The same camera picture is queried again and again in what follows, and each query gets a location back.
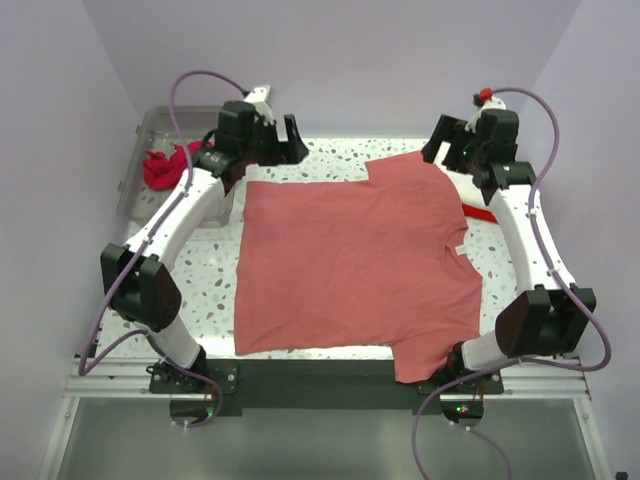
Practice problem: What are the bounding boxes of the salmon pink t shirt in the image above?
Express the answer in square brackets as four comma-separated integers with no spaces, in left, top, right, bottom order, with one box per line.
[234,153,482,383]

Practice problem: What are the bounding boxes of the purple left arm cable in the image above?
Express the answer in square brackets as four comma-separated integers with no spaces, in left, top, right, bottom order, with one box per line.
[77,70,251,431]

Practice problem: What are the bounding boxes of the clear plastic bin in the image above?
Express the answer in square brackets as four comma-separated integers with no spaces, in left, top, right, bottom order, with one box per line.
[118,107,246,239]

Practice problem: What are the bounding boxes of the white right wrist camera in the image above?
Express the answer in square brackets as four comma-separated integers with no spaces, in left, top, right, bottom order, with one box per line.
[465,88,507,133]

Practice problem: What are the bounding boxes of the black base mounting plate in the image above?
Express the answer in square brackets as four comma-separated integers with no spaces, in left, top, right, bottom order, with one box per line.
[149,357,504,418]

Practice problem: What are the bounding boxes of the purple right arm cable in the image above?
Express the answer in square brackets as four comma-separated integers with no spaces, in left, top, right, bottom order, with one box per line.
[405,86,613,480]

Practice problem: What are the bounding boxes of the folded white t shirt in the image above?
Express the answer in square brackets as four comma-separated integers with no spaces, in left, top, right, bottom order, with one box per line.
[434,142,489,211]

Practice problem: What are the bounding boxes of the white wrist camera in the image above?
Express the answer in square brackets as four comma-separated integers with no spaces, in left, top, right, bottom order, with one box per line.
[243,85,275,125]
[465,88,507,133]

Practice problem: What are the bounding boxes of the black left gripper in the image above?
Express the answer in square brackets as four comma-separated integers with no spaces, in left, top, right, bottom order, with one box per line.
[240,113,307,166]

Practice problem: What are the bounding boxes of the folded red t shirt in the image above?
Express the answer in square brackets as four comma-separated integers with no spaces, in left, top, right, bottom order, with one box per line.
[462,203,498,224]

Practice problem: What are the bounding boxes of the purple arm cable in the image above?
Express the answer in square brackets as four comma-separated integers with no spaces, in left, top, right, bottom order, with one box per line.
[405,86,613,480]
[77,70,251,431]

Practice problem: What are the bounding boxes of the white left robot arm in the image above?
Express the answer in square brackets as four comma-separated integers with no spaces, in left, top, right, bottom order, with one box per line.
[100,100,309,392]

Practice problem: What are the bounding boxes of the crumpled red t shirt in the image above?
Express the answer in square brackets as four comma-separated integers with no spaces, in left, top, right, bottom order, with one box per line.
[143,146,187,191]

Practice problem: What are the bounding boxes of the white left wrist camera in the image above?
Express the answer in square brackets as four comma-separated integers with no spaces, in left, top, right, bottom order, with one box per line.
[243,85,275,125]

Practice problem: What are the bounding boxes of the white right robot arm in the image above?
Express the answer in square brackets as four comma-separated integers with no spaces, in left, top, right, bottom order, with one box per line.
[422,108,596,393]

